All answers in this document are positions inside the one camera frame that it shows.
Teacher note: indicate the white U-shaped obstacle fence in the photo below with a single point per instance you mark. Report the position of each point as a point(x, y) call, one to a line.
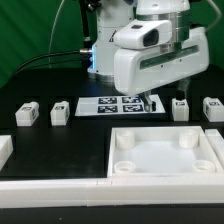
point(118, 191)

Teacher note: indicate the white sheet with markers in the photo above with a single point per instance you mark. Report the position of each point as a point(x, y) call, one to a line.
point(109, 105)

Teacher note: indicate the green backdrop curtain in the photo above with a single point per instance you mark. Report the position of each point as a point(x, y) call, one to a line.
point(29, 28)

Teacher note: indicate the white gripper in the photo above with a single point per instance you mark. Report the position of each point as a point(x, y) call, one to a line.
point(140, 64)

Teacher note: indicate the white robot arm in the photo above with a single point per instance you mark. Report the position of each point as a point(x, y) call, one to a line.
point(113, 15)

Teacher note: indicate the white square tabletop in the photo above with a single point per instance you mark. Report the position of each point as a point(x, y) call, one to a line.
point(161, 152)

